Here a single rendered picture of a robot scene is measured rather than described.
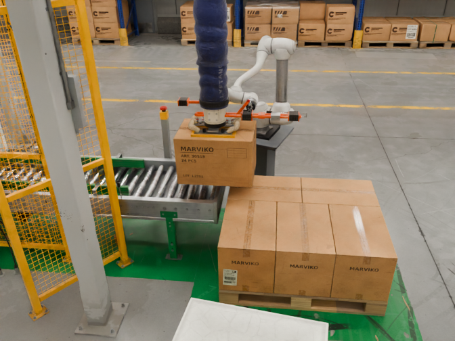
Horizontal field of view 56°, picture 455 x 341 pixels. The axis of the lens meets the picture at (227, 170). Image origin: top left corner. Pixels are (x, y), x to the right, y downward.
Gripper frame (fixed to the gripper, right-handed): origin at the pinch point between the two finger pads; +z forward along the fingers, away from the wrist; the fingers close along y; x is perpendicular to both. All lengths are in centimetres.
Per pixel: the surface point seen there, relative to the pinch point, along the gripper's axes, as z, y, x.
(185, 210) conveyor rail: 32, 69, 47
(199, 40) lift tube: 7, -58, 34
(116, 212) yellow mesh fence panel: 42, 66, 100
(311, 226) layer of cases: 49, 66, -49
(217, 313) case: 177, 18, 2
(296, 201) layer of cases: 16, 66, -40
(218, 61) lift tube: 8.8, -43.6, 21.3
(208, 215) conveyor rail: 32, 72, 30
